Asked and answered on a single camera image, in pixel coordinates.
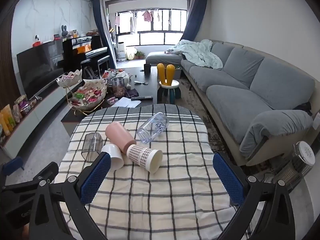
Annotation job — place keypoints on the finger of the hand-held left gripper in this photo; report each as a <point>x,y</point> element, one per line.
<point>13,164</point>
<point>46,171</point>

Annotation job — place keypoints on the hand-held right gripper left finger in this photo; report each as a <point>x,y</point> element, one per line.
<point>96,177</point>

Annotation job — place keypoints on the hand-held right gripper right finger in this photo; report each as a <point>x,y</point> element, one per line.
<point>228,180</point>

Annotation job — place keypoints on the plaid paper cup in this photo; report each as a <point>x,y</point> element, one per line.
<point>142,155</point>

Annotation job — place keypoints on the white cup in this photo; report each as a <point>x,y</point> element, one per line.
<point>116,156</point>

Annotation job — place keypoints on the grey transparent square cup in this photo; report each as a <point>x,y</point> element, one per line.
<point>91,146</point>

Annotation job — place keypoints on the pink cup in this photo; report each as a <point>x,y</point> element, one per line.
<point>118,135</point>

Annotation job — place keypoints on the clear printed plastic cup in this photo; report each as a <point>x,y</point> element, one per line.
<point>152,127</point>

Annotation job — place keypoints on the row of snack packets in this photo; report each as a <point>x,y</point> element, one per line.
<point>17,110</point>

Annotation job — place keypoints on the white television cabinet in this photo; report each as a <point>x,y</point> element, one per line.
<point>37,112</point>

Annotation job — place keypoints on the checkered tablecloth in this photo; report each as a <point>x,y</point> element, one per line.
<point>160,192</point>

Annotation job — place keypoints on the electric heater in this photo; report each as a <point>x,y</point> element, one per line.
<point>297,165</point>

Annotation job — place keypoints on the patterned rug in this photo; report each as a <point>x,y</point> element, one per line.
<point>197,107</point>

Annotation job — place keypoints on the white paper sheet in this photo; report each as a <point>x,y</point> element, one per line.
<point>125,102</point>

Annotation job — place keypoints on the white tiered snack tray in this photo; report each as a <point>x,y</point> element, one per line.
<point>87,95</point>

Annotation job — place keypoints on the black remote control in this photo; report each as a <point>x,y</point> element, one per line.
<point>141,98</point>

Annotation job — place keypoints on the clear jar of nuts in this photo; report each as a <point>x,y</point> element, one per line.
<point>118,87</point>

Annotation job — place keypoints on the dark coffee table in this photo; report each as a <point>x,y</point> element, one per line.
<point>140,87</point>

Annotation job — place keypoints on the grey sofa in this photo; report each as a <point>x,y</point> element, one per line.
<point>225,80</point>

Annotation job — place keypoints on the black television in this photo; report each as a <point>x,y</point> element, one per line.
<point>37,65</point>

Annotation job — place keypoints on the black item on sofa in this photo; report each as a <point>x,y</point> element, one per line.
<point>303,107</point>

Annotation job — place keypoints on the yellow rabbit ear stool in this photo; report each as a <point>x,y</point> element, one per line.
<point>170,83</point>

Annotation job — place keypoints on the black piano bench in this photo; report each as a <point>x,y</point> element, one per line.
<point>96,61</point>

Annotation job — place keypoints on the grey storage box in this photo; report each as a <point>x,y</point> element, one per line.
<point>178,73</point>

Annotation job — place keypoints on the black mug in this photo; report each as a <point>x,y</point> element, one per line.
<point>147,68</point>

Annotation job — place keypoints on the light blue blanket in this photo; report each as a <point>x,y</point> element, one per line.
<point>200,55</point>

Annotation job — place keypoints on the white air purifier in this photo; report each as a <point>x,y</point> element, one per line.
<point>121,51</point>

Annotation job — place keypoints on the potted plant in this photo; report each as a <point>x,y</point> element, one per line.
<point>140,55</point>

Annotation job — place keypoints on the black piano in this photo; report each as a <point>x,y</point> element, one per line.
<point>95,45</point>

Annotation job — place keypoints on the grey rabbit figure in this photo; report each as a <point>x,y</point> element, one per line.
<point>65,32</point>

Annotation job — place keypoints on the blue grey curtain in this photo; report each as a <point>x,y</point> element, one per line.
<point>98,25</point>
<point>197,17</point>

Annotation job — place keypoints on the white hanging towel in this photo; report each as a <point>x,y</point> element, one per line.
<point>133,25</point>

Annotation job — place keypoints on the pink hanging garment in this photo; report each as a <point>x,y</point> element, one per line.
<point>147,16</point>

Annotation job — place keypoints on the white security camera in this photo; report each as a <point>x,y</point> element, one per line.
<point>38,38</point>

